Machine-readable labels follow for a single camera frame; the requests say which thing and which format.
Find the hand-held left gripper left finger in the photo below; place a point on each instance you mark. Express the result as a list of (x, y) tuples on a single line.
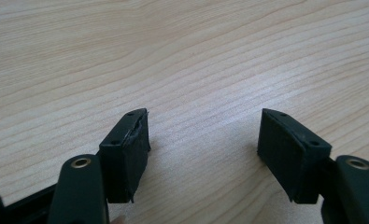
[(124, 155)]

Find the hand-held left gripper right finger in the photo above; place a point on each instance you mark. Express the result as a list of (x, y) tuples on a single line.
[(292, 155)]

